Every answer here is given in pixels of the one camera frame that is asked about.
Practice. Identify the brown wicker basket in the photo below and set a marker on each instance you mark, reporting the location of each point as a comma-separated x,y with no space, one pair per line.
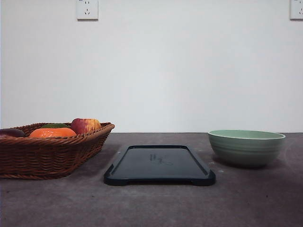
47,158

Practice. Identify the white wall socket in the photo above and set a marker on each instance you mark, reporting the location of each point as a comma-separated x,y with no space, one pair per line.
296,10
87,11

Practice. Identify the red yellow apple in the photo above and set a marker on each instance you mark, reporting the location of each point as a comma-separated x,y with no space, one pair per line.
85,125

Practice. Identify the dark rectangular tray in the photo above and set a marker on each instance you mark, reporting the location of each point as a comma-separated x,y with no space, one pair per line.
159,164

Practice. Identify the white wall socket right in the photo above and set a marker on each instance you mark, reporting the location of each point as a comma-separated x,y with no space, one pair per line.
296,10

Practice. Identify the green ceramic bowl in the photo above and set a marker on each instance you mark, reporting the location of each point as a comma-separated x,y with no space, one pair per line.
245,148

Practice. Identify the white wall socket left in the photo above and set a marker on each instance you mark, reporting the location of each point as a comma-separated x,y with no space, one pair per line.
87,11

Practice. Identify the dark purple fruit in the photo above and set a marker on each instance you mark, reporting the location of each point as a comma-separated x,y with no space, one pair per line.
12,133

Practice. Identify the orange tangerine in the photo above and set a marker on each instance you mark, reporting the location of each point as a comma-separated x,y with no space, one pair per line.
53,132

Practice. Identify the dark green fruit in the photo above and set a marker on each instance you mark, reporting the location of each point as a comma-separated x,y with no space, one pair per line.
55,125

